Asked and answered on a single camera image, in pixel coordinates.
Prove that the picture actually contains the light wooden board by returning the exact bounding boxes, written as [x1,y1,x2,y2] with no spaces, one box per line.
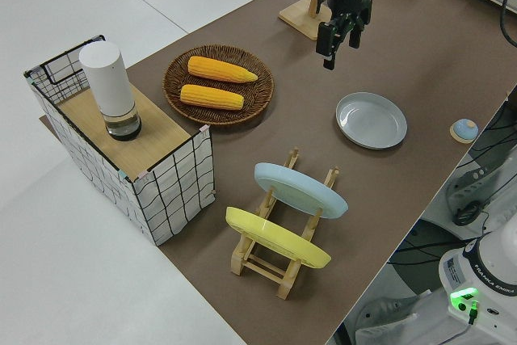
[58,86,191,173]

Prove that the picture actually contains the brown table mat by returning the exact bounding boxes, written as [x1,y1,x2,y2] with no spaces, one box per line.
[38,0,517,345]

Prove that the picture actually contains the brown wicker basket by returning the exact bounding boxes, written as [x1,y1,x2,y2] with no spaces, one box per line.
[162,44,276,128]

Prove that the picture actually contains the white wire grid box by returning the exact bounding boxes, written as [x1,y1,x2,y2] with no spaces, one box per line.
[23,34,216,247]

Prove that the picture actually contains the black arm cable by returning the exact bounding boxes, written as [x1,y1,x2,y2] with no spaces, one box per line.
[499,0,517,49]

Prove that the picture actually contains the black thin cable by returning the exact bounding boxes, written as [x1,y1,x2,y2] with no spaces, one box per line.
[464,112,517,162]

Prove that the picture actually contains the yellow plate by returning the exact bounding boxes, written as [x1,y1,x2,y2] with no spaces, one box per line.
[225,206,334,271]

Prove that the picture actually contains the white cylinder bottle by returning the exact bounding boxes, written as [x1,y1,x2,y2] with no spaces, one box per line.
[78,40,144,142]

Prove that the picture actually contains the black coiled cable bundle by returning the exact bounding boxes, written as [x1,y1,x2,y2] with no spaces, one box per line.
[452,200,482,227]

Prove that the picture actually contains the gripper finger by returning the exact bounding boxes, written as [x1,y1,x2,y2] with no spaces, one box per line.
[348,15,369,48]
[316,15,349,71]

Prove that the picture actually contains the gray plate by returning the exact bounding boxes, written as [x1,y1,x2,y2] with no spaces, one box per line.
[334,91,408,150]

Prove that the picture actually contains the wooden mug stand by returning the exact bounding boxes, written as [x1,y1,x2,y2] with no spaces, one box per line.
[277,0,337,42]

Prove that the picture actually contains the white slotted mount bracket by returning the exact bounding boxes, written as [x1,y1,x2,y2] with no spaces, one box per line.
[447,154,506,205]
[353,294,430,345]

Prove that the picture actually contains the blue dome wooden base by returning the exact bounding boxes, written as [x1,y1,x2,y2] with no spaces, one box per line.
[449,118,480,145]

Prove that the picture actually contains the wooden plate rack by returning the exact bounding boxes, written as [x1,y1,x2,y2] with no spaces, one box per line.
[229,145,341,301]

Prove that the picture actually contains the light blue plate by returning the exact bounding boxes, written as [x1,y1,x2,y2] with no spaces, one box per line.
[253,162,350,221]

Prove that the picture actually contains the yellow corn cob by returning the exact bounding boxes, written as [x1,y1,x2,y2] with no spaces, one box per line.
[179,84,246,112]
[187,56,259,85]

